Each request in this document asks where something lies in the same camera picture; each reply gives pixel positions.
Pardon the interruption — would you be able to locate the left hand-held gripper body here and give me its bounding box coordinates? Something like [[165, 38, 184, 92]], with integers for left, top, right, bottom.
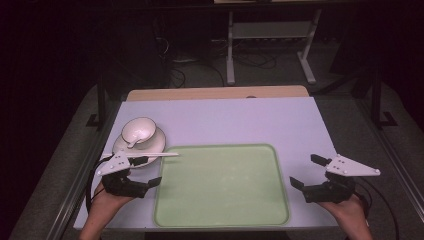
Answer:
[[95, 150, 148, 198]]

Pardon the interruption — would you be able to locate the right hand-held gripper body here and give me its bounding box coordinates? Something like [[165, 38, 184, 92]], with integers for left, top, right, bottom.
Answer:
[[303, 154, 381, 204]]

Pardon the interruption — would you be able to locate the white ceramic spoon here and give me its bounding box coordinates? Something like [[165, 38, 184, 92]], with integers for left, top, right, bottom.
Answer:
[[126, 128, 151, 150]]

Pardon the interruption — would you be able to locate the white chopstick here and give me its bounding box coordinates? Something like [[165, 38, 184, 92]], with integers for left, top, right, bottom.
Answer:
[[100, 152, 180, 159]]

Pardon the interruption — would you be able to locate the green plastic tray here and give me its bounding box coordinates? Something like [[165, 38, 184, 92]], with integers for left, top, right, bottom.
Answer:
[[153, 143, 291, 229]]

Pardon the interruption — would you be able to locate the person's left hand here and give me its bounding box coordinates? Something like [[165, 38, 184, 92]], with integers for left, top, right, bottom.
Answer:
[[91, 182, 135, 214]]

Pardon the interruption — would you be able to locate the person's right hand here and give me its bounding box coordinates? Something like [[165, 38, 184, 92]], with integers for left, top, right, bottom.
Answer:
[[317, 195, 368, 223]]

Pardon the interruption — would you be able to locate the white ceramic plate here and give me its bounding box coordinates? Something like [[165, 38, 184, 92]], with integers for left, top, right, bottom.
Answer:
[[112, 126, 167, 168]]

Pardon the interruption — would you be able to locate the wooden table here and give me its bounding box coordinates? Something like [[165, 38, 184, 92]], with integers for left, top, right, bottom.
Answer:
[[126, 84, 310, 102]]

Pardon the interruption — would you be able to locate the white metal stand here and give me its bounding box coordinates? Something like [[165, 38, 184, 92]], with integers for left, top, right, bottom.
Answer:
[[225, 9, 323, 86]]

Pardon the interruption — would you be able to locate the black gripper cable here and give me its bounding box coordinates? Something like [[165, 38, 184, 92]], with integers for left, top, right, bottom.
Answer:
[[85, 155, 115, 213], [352, 176, 401, 240]]

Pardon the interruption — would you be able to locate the aluminium rail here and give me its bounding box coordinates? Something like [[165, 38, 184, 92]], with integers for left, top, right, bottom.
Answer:
[[45, 106, 122, 240], [356, 98, 424, 213]]

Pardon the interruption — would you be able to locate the black frame post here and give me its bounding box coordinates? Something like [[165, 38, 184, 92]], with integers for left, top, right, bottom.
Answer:
[[370, 64, 399, 130], [85, 74, 108, 132]]

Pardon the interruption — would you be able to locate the black floor cable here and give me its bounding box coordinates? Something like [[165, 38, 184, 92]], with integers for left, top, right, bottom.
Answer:
[[169, 61, 226, 89]]

